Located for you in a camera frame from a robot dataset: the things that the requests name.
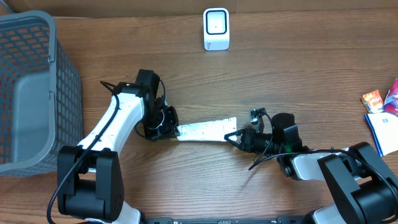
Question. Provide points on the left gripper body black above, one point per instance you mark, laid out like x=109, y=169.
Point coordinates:
x=161, y=124

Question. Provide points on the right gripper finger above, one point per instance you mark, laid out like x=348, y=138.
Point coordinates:
x=233, y=141
x=233, y=134

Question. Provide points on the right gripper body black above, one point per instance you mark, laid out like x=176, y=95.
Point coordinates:
x=253, y=141

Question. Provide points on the white tube gold cap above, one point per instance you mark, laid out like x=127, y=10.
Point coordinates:
x=207, y=131

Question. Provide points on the orange white sticker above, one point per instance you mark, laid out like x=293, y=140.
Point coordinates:
x=373, y=102

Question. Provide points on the orange cream snack bag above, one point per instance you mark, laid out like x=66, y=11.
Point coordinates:
x=383, y=127

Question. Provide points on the red purple tissue pack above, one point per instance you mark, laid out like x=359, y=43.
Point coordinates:
x=390, y=102

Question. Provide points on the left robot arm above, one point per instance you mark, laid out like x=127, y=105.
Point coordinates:
x=89, y=177

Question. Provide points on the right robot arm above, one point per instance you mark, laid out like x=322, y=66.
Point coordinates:
x=363, y=188

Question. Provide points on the white barcode scanner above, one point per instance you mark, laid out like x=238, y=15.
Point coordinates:
x=216, y=30

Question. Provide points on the dark grey plastic basket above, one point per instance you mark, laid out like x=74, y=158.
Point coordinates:
x=41, y=95

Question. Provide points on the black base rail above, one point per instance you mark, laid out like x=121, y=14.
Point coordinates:
x=278, y=220

